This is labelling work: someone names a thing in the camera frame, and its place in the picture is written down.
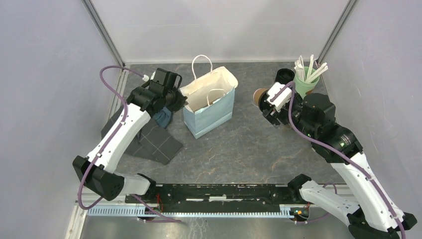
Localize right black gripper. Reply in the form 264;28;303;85
262;92;318;138

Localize brown paper coffee cup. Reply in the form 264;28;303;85
253;88;268;107

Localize light blue paper bag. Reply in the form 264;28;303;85
180;55;238;139

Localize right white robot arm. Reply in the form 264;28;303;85
253;88;417;239

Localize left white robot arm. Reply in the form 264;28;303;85
72;68;187;210

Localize blue crumpled cloth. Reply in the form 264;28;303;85
153;107;173;129

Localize green cup holder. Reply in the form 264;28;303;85
293;73;320;98

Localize stack of black lids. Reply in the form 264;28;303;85
275;68;295;85

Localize dark grey checked cloth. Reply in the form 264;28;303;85
90;105;183;167

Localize white wrapped straws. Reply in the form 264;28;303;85
294;55;328;84

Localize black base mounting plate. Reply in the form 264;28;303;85
140;184;307;213

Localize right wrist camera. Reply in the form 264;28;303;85
264;82;292;112

